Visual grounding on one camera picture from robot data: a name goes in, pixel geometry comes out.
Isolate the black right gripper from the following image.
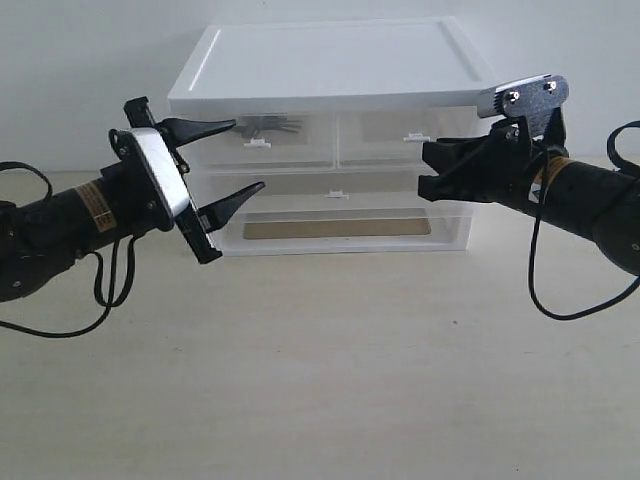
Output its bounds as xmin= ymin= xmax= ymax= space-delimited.
xmin=417 ymin=107 xmax=567 ymax=204

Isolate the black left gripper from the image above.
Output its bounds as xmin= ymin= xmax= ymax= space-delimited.
xmin=102 ymin=97 xmax=266 ymax=264

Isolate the key bunch with blue fob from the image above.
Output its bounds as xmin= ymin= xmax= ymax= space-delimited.
xmin=232 ymin=115 xmax=303 ymax=139

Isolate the clear wide drawer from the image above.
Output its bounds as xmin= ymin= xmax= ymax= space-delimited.
xmin=190 ymin=169 xmax=475 ymax=217

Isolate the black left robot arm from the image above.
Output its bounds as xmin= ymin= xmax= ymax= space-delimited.
xmin=1 ymin=97 xmax=265 ymax=302

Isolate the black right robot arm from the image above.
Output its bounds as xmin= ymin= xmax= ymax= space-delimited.
xmin=418 ymin=108 xmax=639 ymax=275

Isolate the white plastic drawer cabinet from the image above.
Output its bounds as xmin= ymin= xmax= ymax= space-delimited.
xmin=167 ymin=17 xmax=495 ymax=256

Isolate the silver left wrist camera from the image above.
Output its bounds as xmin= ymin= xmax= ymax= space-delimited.
xmin=128 ymin=127 xmax=190 ymax=223

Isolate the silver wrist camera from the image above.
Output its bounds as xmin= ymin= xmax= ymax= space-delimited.
xmin=476 ymin=74 xmax=569 ymax=137
xmin=128 ymin=127 xmax=190 ymax=223

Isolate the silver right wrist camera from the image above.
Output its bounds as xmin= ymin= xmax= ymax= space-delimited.
xmin=476 ymin=74 xmax=569 ymax=137

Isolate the black right camera cable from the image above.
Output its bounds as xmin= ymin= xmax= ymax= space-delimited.
xmin=527 ymin=119 xmax=640 ymax=321

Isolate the black camera cable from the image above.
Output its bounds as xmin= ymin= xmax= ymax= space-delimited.
xmin=0 ymin=159 xmax=139 ymax=339
xmin=527 ymin=119 xmax=640 ymax=321

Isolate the black left camera cable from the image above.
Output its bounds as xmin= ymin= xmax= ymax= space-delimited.
xmin=0 ymin=159 xmax=139 ymax=339

